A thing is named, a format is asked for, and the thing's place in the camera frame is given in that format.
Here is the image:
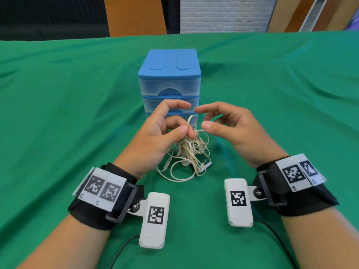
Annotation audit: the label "green tablecloth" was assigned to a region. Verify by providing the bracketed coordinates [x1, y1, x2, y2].
[0, 30, 359, 269]

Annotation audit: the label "person's right forearm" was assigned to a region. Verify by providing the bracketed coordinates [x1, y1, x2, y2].
[280, 207, 359, 269]

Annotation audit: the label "blue plastic mini drawer unit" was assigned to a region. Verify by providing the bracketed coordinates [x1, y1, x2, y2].
[137, 49, 202, 121]

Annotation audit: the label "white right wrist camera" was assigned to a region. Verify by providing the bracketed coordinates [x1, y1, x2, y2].
[224, 178, 267, 228]

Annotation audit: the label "purple cloth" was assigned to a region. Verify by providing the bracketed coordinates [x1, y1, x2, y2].
[346, 14, 359, 31]

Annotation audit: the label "white earphone cables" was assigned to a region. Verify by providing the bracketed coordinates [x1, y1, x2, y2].
[156, 114, 212, 182]

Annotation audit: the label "black sofa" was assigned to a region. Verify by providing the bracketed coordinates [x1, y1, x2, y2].
[0, 0, 110, 41]

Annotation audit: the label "person's left hand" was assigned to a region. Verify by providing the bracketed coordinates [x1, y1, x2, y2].
[113, 99, 197, 180]

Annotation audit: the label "black right camera cable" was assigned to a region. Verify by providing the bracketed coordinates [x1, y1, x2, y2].
[253, 217, 298, 269]

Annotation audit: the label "white marker tag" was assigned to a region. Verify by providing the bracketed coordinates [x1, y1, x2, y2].
[72, 167, 127, 212]
[275, 153, 327, 192]

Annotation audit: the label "wide orange wooden panel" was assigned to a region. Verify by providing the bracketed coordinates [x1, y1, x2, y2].
[103, 0, 168, 38]

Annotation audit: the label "white left marker tag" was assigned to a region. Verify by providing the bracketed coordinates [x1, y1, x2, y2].
[72, 167, 127, 212]

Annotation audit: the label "black camera cable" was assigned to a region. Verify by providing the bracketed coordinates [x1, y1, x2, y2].
[253, 217, 298, 269]
[109, 234, 141, 269]

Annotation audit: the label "black left camera cable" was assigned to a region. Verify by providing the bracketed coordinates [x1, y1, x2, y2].
[109, 234, 141, 269]

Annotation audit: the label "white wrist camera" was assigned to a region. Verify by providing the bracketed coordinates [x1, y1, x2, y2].
[128, 192, 171, 250]
[224, 178, 267, 228]

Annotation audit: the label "black left wrist strap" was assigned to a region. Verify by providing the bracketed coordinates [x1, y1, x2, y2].
[67, 162, 145, 231]

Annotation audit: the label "white right marker tag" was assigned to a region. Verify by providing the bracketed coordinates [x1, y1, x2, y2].
[275, 153, 327, 192]

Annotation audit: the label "white metal frame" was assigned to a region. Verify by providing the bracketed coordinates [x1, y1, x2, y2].
[298, 0, 329, 33]

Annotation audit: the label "tan wooden board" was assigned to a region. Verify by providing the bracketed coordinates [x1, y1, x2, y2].
[266, 0, 303, 33]
[313, 0, 359, 32]

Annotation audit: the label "person's left forearm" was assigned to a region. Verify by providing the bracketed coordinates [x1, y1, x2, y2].
[16, 214, 111, 269]

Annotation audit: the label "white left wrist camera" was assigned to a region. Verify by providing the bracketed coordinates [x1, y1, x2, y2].
[128, 192, 171, 250]

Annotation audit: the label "person's right hand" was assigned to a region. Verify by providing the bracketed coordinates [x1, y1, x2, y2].
[194, 102, 289, 169]

